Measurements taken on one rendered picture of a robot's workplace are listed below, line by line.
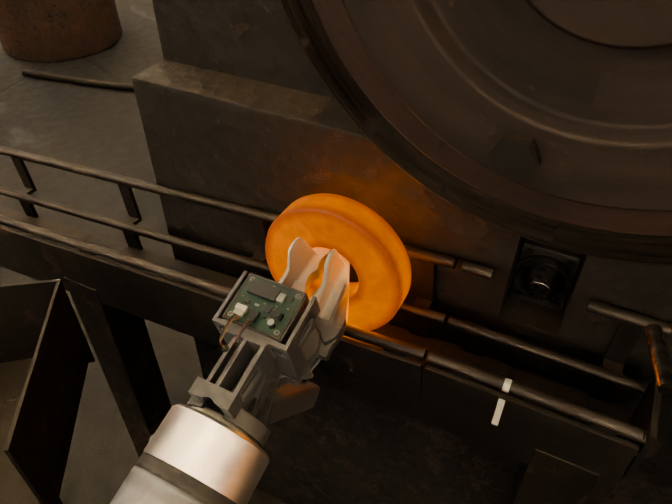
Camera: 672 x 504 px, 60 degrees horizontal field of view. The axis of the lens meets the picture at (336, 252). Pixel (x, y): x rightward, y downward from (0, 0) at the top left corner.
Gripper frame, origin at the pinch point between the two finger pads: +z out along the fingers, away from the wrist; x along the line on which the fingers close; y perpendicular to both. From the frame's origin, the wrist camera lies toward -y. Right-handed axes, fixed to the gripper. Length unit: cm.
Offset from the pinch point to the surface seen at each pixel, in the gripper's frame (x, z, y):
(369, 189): -0.9, 6.6, 2.7
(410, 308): -7.7, 0.4, -7.1
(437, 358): -12.7, -5.1, -4.1
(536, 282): -18.8, 6.2, -3.7
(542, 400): -22.5, -5.2, -4.2
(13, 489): 20.2, -32.3, -7.6
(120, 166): 131, 60, -98
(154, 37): 203, 159, -127
